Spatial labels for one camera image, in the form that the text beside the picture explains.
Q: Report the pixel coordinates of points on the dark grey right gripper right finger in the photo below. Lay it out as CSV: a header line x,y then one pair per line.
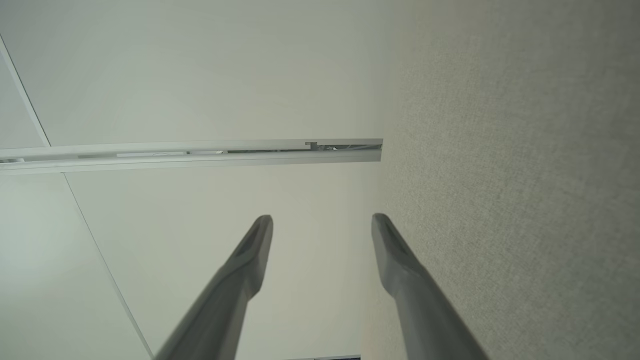
x,y
415,300

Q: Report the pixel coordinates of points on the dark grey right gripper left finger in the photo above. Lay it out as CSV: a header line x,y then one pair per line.
x,y
235,280

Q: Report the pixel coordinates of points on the white ceiling track rail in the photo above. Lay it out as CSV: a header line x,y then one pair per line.
x,y
200,159

